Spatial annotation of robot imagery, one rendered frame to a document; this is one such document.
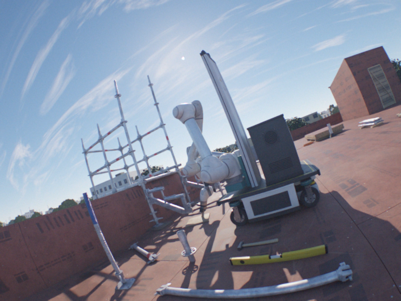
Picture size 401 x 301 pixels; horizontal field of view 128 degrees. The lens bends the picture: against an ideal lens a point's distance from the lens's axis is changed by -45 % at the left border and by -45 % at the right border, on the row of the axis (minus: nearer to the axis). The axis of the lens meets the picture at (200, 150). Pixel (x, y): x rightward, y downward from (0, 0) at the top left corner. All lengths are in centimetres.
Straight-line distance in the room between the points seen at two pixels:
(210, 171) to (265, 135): 54
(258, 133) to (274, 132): 13
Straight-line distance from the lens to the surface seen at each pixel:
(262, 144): 153
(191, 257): 143
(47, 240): 214
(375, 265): 97
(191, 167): 167
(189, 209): 241
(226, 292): 97
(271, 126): 152
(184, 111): 156
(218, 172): 142
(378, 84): 1051
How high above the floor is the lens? 68
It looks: 4 degrees up
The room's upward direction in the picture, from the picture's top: 20 degrees counter-clockwise
